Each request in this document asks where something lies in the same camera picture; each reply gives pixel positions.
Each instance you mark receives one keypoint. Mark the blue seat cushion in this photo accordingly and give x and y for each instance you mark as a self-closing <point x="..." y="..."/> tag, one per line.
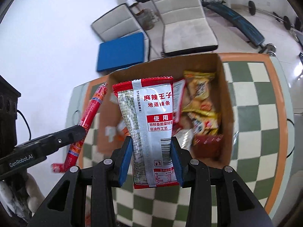
<point x="120" y="52"/>

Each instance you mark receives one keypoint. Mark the grey cloth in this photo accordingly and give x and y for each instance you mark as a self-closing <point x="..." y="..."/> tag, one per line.
<point x="11" y="201"/>

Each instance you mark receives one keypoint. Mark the red silver snack packet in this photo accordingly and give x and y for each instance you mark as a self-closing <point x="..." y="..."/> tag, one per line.
<point x="178" y="92"/>

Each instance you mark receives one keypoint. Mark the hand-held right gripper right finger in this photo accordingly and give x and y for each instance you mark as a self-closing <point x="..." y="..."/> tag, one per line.
<point x="178" y="165"/>

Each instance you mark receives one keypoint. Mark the brown cardboard box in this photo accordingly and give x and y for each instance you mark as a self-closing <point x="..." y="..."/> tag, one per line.
<point x="222" y="113"/>

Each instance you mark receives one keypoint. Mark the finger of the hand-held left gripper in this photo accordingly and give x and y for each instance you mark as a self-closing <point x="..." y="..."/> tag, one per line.
<point x="68" y="134"/>

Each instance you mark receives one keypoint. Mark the clear plastic bottle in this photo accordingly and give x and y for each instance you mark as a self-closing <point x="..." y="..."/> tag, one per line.
<point x="144" y="16"/>

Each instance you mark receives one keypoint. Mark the small red packet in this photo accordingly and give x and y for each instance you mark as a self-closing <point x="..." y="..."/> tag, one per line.
<point x="57" y="167"/>

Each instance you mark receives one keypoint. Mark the red sausage stick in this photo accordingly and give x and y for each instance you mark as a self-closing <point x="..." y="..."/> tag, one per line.
<point x="93" y="106"/>

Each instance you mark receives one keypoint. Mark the white chair with black frame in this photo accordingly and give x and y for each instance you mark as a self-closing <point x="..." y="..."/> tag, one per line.
<point x="118" y="21"/>
<point x="184" y="19"/>

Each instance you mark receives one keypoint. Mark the chrome dumbbell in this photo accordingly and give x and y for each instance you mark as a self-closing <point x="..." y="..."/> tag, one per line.
<point x="268" y="49"/>

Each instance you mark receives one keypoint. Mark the curl bar with plates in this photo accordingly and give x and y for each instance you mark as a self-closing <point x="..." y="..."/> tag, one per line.
<point x="251" y="7"/>

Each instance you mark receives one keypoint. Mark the person's left hand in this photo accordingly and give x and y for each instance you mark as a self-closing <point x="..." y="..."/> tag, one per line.
<point x="33" y="189"/>

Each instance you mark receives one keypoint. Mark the red silver spicy strip packet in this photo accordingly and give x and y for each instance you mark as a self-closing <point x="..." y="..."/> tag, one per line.
<point x="153" y="111"/>

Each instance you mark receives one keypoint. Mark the dark red snack packet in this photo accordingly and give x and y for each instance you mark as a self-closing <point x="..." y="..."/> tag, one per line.
<point x="208" y="145"/>

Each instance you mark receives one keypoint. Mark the black weight bench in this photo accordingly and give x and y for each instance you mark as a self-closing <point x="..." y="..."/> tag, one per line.
<point x="236" y="21"/>

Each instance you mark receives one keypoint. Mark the yellow snack packet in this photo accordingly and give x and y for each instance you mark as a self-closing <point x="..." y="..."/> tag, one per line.
<point x="207" y="126"/>
<point x="198" y="87"/>
<point x="201" y="110"/>

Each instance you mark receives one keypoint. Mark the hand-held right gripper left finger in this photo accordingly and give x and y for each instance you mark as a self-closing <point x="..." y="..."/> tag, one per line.
<point x="125" y="163"/>

